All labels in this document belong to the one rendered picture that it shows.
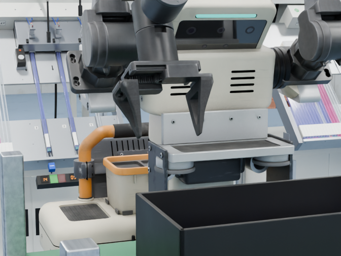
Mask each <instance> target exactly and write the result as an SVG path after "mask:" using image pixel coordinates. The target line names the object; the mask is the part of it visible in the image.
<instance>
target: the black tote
mask: <svg viewBox="0 0 341 256"><path fill-rule="evenodd" d="M135 218H136V256H341V175H338V176H326V177H315V178H303V179H291V180H279V181H268V182H255V183H244V184H232V185H220V186H208V187H197V188H185V189H173V190H161V191H150V192H143V193H136V194H135Z"/></svg>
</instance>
